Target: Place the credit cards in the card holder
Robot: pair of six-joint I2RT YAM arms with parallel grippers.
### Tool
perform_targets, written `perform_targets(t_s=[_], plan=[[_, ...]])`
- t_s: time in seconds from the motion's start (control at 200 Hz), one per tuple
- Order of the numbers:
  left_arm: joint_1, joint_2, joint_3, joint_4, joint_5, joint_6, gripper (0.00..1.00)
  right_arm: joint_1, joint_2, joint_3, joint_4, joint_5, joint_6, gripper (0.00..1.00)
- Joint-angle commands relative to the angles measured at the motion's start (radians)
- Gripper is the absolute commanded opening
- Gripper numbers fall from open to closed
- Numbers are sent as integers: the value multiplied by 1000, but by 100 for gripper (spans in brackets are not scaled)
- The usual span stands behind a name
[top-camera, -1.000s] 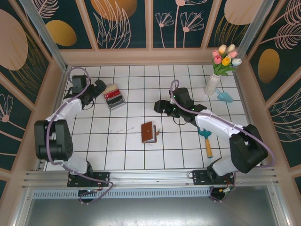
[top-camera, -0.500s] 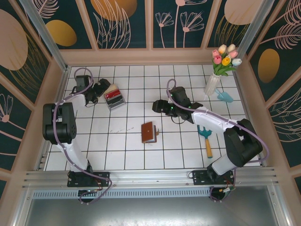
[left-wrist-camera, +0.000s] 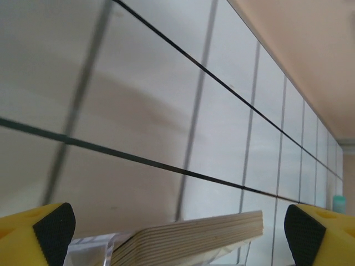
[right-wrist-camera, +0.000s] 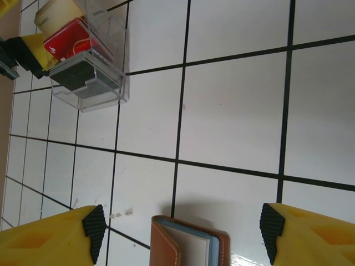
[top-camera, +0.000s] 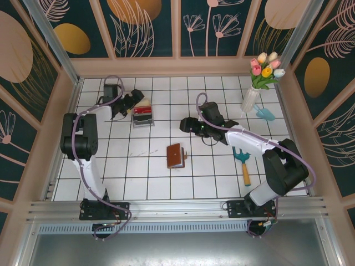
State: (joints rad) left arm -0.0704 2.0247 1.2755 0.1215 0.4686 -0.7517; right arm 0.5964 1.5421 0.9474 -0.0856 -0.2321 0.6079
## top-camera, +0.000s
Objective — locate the clear acrylic card box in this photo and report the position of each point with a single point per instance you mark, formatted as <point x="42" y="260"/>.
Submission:
<point x="142" y="123"/>

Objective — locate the brown leather card holder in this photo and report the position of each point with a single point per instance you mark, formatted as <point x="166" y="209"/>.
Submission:
<point x="174" y="155"/>

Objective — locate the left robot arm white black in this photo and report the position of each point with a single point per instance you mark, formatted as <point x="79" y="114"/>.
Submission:
<point x="86" y="171"/>

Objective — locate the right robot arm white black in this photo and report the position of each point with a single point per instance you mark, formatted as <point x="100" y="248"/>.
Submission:
<point x="244" y="141"/>

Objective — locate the red card stack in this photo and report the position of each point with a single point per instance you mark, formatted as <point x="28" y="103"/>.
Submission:
<point x="142" y="110"/>

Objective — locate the black card stack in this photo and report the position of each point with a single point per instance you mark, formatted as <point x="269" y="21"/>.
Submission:
<point x="142" y="117"/>

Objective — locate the gold card stack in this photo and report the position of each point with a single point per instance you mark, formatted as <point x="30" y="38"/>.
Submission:
<point x="144" y="103"/>

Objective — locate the white ribbed vase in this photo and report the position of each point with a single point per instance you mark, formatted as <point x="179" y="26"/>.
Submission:
<point x="250" y="99"/>

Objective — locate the light blue trowel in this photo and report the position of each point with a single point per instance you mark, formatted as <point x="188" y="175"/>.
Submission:
<point x="266" y="113"/>

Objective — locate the pastel tulip bouquet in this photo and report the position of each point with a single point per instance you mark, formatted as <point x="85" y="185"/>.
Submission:
<point x="263" y="72"/>

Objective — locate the aluminium side rail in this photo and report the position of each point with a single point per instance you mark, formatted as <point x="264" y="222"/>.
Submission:
<point x="73" y="97"/>
<point x="286" y="110"/>

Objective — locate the long aluminium rail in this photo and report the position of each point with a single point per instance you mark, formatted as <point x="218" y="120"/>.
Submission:
<point x="177" y="210"/>

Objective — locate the aluminium corner post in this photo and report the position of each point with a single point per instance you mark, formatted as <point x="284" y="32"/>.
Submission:
<point x="56" y="47"/>
<point x="298" y="34"/>

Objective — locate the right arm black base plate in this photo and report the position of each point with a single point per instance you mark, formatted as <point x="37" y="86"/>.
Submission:
<point x="235" y="210"/>

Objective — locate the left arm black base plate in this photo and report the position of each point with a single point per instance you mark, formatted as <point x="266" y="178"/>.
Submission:
<point x="122" y="210"/>

